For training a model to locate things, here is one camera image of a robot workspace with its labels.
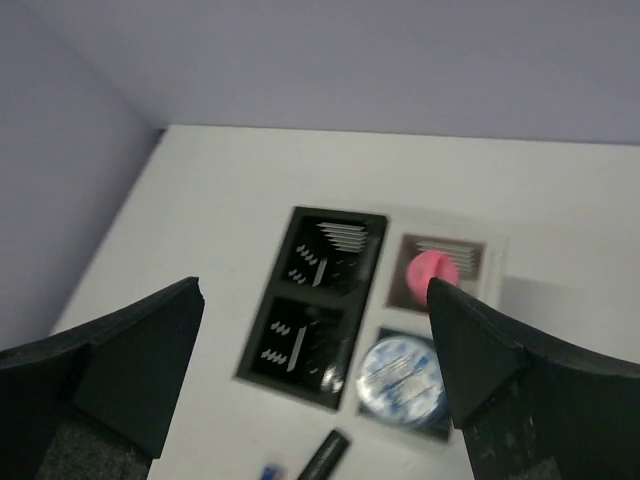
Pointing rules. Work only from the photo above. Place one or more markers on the clear spray bottle blue cap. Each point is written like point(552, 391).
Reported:
point(273, 472)

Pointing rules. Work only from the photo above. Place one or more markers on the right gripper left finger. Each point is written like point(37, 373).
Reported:
point(96, 401)

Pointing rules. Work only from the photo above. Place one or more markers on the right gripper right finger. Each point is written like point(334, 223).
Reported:
point(566, 413)

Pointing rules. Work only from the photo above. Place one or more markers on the white organizer container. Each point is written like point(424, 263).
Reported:
point(468, 352)

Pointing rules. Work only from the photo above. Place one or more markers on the orange highlighter marker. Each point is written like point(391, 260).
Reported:
point(327, 457)

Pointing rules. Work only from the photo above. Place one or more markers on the pink cylindrical tube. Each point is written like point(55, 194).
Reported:
point(426, 266)

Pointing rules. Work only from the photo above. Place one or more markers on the black organizer container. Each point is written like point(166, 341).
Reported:
point(307, 325)

